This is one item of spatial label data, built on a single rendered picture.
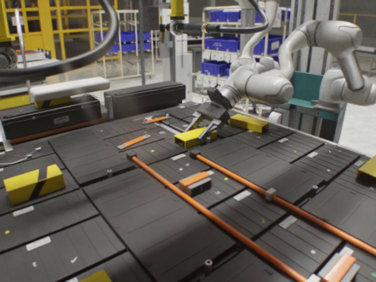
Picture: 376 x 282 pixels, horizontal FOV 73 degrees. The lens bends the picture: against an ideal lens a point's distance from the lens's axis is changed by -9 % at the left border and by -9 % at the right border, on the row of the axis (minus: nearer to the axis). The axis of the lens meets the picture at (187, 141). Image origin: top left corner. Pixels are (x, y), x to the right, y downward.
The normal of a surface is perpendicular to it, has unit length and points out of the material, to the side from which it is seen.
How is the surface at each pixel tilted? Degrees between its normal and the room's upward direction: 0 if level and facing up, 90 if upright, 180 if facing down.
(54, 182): 90
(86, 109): 90
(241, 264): 0
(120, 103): 90
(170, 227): 0
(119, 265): 0
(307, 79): 90
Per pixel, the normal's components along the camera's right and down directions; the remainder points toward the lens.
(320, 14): -0.65, 0.31
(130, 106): 0.62, 0.32
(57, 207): 0.00, -0.91
